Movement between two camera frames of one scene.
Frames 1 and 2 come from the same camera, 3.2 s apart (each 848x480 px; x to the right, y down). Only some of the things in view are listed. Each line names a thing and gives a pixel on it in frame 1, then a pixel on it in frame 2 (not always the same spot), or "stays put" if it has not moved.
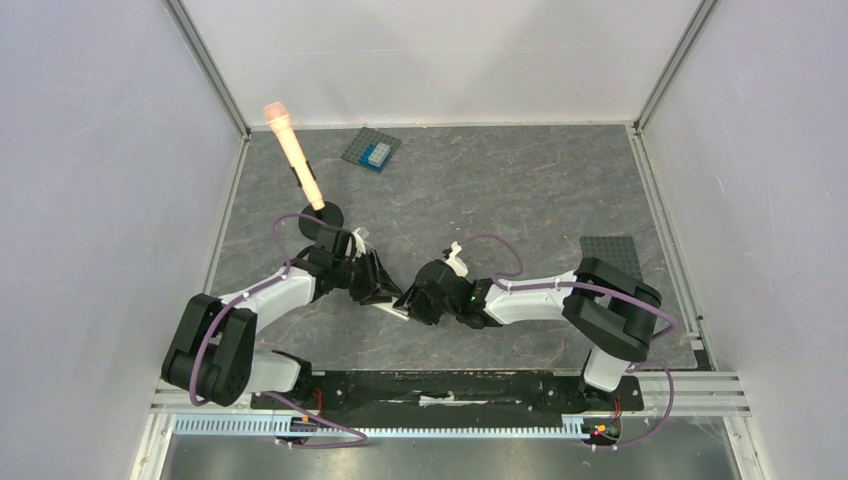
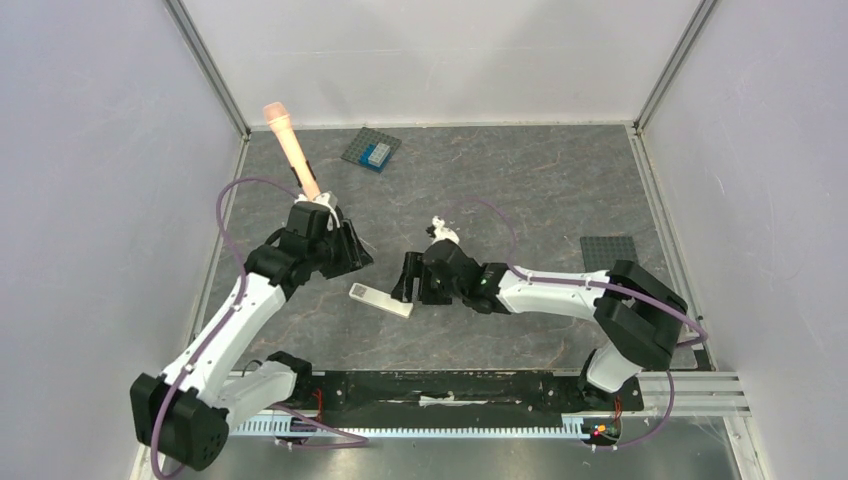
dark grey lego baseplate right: (619, 251) stays put
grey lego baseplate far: (363, 140) stays put
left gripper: (375, 277) → (354, 255)
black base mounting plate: (452, 392) stays put
